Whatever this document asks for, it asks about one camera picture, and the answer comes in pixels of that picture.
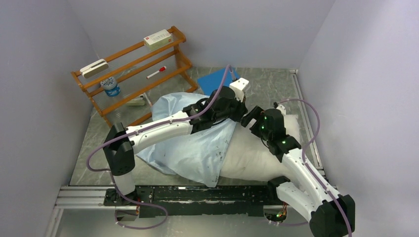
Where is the orange wooden shelf rack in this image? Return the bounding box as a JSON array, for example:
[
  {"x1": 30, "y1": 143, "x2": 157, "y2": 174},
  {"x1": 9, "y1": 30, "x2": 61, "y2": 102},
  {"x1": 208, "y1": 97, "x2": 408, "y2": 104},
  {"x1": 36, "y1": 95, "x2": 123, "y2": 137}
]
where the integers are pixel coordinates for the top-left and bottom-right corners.
[{"x1": 71, "y1": 26, "x2": 199, "y2": 127}]

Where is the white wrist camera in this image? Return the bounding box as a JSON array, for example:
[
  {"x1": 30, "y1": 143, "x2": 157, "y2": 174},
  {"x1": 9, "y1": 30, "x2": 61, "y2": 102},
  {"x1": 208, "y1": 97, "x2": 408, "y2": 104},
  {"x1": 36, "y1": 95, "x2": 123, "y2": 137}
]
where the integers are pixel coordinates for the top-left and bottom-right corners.
[
  {"x1": 273, "y1": 102, "x2": 287, "y2": 115},
  {"x1": 229, "y1": 78, "x2": 249, "y2": 102}
]

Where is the blue lidded jar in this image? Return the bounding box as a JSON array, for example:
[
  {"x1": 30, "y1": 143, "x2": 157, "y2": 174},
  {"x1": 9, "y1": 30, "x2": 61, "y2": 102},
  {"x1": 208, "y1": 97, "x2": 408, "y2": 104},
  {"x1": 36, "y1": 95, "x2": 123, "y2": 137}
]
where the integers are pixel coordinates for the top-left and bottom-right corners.
[{"x1": 100, "y1": 77, "x2": 121, "y2": 97}]

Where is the blue flat board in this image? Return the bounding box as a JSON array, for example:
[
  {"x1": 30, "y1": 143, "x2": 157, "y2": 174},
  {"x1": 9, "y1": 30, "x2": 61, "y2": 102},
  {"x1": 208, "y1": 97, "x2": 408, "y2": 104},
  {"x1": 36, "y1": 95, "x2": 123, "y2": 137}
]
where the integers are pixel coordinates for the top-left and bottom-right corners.
[{"x1": 197, "y1": 68, "x2": 240, "y2": 96}]

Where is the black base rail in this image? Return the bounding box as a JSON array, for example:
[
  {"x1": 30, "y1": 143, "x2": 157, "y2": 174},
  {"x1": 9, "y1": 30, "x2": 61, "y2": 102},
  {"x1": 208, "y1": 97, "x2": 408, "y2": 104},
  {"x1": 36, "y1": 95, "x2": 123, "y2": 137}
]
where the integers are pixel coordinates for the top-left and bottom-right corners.
[{"x1": 103, "y1": 185, "x2": 298, "y2": 218}]

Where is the red white marker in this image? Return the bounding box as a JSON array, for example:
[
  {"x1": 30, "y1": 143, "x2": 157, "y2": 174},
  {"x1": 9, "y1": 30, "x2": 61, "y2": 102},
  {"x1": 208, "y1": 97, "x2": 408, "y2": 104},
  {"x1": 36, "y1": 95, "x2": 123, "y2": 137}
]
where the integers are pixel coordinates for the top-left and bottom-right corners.
[{"x1": 146, "y1": 66, "x2": 167, "y2": 79}]

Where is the white pillow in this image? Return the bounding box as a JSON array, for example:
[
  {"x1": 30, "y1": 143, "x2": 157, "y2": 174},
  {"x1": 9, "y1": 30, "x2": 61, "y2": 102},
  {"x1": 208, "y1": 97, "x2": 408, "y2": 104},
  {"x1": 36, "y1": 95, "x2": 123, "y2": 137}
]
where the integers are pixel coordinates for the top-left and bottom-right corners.
[{"x1": 220, "y1": 124, "x2": 298, "y2": 183}]

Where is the white eraser block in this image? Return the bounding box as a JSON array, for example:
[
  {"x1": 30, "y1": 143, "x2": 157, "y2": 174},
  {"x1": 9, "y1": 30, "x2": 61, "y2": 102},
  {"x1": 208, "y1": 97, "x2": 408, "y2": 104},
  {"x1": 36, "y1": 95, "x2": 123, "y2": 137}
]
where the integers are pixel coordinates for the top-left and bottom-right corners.
[{"x1": 80, "y1": 59, "x2": 109, "y2": 79}]

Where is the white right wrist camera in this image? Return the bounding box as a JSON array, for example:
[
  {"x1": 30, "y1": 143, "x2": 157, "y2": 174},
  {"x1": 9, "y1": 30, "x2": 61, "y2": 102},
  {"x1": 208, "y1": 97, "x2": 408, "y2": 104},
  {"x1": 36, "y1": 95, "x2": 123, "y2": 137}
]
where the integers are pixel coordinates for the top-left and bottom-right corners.
[{"x1": 273, "y1": 102, "x2": 287, "y2": 115}]

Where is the light blue pillowcase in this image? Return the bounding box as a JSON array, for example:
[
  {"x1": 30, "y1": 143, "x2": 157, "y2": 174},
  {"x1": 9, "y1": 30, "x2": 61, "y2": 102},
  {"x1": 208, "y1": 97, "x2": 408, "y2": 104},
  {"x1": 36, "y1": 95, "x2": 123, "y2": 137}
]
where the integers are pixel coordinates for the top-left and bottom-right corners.
[{"x1": 135, "y1": 92, "x2": 238, "y2": 188}]

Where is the aluminium frame rail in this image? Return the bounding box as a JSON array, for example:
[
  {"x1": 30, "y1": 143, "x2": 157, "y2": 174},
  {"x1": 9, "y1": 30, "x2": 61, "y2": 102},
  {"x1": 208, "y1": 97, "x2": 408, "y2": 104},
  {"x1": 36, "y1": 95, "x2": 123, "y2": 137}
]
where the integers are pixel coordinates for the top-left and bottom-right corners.
[{"x1": 44, "y1": 186, "x2": 115, "y2": 237}]

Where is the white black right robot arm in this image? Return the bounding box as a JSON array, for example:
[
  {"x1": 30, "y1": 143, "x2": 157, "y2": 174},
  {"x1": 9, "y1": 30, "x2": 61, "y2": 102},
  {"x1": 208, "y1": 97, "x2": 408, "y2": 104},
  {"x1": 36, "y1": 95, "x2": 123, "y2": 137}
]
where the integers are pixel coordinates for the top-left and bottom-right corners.
[{"x1": 241, "y1": 106, "x2": 355, "y2": 237}]

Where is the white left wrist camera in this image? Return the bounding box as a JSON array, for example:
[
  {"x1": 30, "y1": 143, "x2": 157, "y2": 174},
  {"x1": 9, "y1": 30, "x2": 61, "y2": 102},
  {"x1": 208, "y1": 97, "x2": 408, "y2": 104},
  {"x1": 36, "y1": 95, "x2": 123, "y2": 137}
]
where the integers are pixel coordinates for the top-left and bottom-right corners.
[{"x1": 229, "y1": 78, "x2": 249, "y2": 102}]

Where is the pink white pen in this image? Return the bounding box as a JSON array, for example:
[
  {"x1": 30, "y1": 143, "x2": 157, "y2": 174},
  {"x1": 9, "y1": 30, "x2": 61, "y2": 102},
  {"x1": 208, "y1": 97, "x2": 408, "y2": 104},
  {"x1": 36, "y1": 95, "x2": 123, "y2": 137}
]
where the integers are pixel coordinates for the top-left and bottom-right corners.
[{"x1": 143, "y1": 93, "x2": 153, "y2": 108}]

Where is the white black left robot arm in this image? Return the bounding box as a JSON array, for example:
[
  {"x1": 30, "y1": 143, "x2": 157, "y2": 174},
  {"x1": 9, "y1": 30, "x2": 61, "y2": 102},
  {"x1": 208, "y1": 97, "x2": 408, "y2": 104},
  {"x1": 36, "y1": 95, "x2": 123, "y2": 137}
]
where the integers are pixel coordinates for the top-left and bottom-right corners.
[{"x1": 103, "y1": 79, "x2": 248, "y2": 205}]

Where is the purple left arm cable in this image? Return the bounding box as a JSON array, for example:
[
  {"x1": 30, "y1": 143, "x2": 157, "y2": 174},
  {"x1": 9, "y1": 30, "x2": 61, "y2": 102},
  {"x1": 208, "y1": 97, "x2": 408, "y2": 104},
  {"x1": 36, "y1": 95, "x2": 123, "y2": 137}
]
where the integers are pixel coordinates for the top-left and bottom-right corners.
[{"x1": 85, "y1": 64, "x2": 236, "y2": 230}]

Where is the white red box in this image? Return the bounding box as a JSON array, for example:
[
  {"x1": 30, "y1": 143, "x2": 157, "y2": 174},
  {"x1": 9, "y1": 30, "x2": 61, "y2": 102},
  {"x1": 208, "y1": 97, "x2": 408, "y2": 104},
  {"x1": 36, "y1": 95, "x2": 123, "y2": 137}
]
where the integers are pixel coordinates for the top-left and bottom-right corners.
[{"x1": 143, "y1": 29, "x2": 173, "y2": 51}]

